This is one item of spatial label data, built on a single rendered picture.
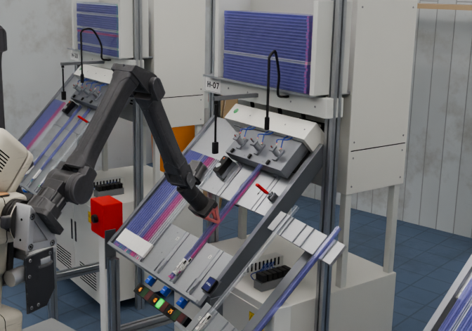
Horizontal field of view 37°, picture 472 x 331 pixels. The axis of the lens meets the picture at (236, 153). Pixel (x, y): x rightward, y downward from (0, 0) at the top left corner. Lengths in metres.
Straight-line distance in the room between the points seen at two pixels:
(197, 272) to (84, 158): 0.80
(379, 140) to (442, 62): 2.67
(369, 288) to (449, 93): 2.69
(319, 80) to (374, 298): 0.98
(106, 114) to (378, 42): 1.16
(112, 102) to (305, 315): 1.20
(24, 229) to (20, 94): 4.46
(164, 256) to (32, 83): 3.79
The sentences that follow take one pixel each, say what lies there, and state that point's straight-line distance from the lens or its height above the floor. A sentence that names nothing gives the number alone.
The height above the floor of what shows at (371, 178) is 1.05.
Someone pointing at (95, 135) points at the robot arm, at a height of 1.36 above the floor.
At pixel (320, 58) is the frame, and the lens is 2.43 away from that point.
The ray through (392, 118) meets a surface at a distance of 2.76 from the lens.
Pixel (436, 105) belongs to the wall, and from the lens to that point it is 5.39.
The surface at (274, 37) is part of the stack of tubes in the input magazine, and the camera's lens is 2.59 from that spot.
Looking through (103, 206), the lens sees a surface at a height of 0.77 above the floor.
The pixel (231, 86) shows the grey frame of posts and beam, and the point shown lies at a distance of 2.87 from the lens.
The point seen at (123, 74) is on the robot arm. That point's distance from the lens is 1.95.
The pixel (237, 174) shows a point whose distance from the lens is 2.69.
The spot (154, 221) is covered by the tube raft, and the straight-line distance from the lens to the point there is 2.80.
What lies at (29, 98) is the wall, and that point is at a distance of 6.23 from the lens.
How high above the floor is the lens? 1.74
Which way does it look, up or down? 13 degrees down
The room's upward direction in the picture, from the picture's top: 1 degrees clockwise
